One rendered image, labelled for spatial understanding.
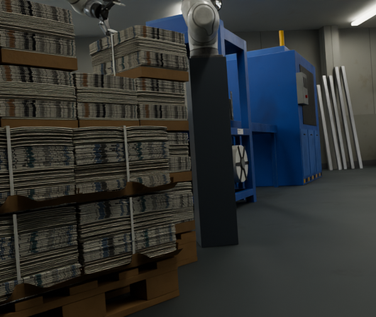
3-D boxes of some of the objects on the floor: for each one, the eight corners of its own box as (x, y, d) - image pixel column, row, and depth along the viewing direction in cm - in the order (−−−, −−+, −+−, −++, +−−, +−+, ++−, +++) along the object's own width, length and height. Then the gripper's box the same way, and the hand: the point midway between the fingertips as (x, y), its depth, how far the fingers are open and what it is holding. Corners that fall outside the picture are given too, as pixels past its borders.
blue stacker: (310, 185, 565) (300, 22, 563) (217, 187, 622) (207, 40, 620) (328, 176, 700) (319, 45, 698) (249, 179, 757) (241, 58, 755)
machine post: (254, 202, 420) (243, 39, 419) (245, 202, 424) (234, 40, 423) (257, 200, 428) (246, 41, 427) (248, 201, 432) (237, 42, 431)
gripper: (107, -13, 232) (131, -6, 218) (98, 34, 240) (121, 44, 226) (95, -17, 226) (119, -9, 213) (86, 33, 235) (109, 43, 221)
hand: (119, 18), depth 220 cm, fingers open, 13 cm apart
